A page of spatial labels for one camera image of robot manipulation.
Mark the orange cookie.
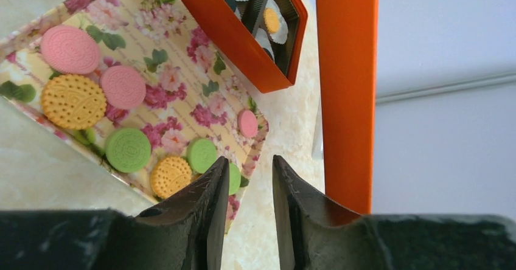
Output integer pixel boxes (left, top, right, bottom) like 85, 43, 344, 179
150, 156, 192, 199
41, 74, 107, 130
263, 7, 281, 33

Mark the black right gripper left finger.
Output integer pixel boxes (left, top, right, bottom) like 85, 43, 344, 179
1, 157, 229, 269

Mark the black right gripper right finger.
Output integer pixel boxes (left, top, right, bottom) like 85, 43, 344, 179
272, 155, 515, 269

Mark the orange cookie box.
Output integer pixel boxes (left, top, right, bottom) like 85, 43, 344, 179
182, 0, 308, 93

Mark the orange box lid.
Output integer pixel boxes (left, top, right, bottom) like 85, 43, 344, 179
316, 0, 378, 221

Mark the floral serving tray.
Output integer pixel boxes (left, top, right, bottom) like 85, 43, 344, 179
1, 0, 269, 227

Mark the pink cookie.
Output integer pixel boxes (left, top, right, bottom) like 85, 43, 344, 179
237, 109, 258, 138
99, 66, 146, 109
40, 25, 101, 75

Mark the green cookie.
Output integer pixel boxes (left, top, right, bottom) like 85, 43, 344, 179
105, 128, 152, 173
228, 162, 241, 195
187, 138, 217, 174

